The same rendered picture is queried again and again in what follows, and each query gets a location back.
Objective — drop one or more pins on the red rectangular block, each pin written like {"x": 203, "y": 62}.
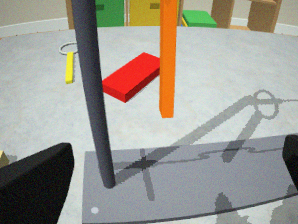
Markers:
{"x": 130, "y": 79}

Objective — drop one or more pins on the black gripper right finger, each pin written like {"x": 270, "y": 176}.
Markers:
{"x": 290, "y": 155}

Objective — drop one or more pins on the pale yellow flat square block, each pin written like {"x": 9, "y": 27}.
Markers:
{"x": 3, "y": 160}

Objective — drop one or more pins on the yellow handle with grey wire loop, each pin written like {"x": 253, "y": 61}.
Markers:
{"x": 69, "y": 69}

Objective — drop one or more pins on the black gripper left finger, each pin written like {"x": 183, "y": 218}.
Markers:
{"x": 33, "y": 190}

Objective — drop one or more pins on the orange handle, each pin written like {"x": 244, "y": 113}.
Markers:
{"x": 168, "y": 37}

